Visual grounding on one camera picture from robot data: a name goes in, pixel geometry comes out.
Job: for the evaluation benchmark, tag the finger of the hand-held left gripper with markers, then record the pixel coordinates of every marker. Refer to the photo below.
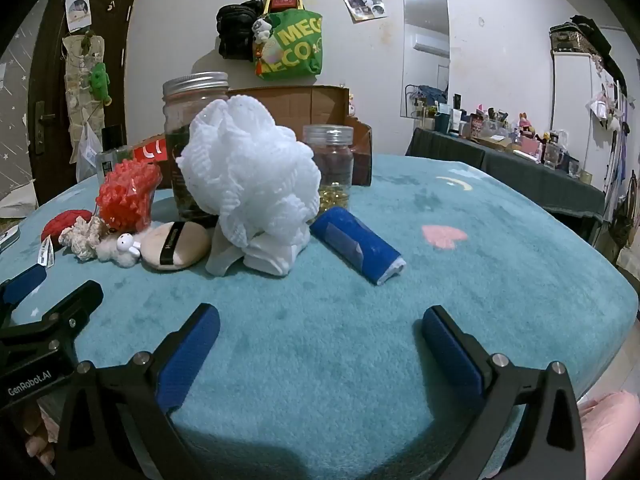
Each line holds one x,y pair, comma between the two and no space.
25,282
75,310

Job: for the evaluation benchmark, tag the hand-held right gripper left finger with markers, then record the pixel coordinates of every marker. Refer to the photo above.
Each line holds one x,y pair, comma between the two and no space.
187,360

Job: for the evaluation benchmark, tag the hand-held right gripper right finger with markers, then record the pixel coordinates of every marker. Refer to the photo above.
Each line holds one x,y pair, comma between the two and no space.
450,355

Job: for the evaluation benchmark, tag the red plush toy with tag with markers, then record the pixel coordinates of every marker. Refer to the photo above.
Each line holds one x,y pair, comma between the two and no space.
60,225

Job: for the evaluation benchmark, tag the white fluffy rabbit plush charm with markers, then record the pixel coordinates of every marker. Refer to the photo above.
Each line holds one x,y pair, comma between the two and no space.
112,250

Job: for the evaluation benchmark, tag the beige powder puff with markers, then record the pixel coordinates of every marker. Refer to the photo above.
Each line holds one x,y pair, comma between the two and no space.
187,245

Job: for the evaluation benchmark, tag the red mesh bath scrubber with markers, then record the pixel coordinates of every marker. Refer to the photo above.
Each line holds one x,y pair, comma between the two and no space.
125,195

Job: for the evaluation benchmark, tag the blue sock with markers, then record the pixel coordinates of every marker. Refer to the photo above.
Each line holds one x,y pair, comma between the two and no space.
350,240

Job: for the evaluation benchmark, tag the white mesh bath loofah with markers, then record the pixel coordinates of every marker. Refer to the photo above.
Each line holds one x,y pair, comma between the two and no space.
245,175

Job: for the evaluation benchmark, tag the cardboard box with red lining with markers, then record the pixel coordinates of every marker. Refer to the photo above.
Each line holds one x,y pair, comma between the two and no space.
295,105

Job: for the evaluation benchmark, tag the person's left hand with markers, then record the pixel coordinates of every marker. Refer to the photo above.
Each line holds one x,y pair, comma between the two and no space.
37,442

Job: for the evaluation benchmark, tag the white paper sheet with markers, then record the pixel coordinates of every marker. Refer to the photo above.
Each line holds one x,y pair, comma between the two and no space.
17,202

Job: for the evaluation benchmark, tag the clear plastic bag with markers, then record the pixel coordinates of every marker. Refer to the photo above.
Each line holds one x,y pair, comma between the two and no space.
87,152

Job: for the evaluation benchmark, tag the clear bottle with black cap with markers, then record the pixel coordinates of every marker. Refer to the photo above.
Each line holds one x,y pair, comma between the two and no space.
112,160

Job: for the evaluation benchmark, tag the pink garment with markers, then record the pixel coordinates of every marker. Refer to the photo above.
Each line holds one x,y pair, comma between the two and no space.
610,425

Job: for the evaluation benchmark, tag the table with dark cloth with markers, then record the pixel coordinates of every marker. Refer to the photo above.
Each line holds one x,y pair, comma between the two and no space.
525,175

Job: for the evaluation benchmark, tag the beige hanging organizer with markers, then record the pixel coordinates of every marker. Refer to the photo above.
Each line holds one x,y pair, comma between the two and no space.
75,85

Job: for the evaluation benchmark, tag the green plush toy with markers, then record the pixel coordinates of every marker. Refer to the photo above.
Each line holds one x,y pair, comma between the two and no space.
100,82

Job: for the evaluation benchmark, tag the dark brown door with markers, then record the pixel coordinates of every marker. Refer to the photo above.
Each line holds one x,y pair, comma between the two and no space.
50,60

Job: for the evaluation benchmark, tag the large glass jar metal lid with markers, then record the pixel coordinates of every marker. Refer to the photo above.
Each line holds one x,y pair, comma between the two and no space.
182,110

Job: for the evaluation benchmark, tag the group of cosmetics bottles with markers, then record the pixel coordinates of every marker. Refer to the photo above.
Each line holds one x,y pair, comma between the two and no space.
500,125

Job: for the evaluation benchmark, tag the paper picture on door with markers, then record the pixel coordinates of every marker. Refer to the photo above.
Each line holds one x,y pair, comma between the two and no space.
77,10

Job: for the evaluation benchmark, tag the white cabinet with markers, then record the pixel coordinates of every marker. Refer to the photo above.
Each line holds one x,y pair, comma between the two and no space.
570,100

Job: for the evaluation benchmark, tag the black bag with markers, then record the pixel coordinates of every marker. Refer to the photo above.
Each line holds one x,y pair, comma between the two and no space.
232,30

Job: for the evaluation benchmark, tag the green tote bag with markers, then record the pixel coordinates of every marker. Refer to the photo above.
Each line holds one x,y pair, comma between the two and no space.
295,45

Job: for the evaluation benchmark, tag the white plush bag charm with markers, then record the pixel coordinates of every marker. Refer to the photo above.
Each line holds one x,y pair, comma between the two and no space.
261,30

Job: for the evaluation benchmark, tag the dark suitcase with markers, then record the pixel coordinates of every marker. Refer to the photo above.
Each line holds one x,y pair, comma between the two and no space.
570,35

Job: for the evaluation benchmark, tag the wall mirror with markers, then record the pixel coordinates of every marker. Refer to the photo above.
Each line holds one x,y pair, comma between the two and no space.
425,20

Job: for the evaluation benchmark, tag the wall photo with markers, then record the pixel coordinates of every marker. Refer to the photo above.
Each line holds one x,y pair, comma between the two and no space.
362,0

